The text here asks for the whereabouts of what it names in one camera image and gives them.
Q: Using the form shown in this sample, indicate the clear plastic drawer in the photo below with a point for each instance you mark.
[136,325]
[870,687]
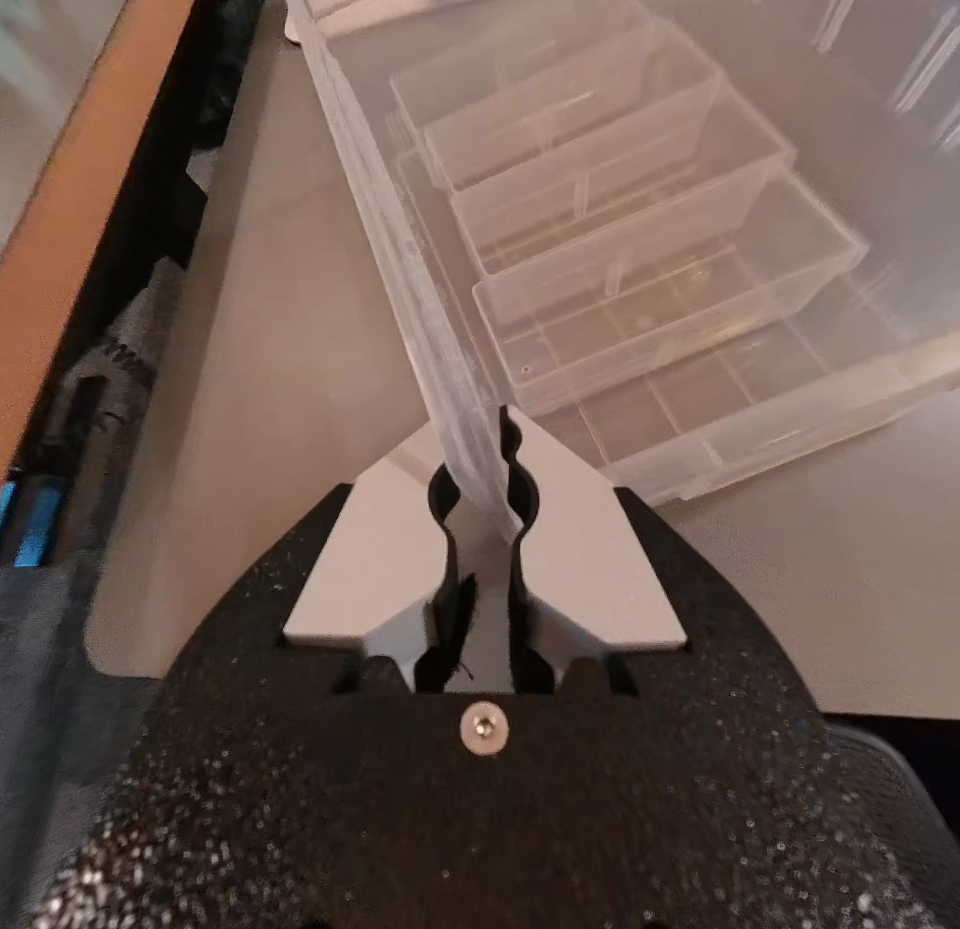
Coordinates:
[637,194]
[517,51]
[570,126]
[675,299]
[750,449]

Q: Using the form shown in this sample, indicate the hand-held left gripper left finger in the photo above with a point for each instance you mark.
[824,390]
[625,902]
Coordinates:
[352,569]

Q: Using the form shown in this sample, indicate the large clear plastic bin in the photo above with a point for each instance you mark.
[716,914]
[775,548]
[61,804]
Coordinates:
[420,291]

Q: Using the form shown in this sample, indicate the blue object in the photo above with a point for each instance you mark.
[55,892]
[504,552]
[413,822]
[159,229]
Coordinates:
[34,520]

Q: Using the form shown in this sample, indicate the orange-brown wooden board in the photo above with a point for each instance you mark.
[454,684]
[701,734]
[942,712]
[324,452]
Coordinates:
[90,194]

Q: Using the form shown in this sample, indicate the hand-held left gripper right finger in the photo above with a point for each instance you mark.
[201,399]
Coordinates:
[600,569]

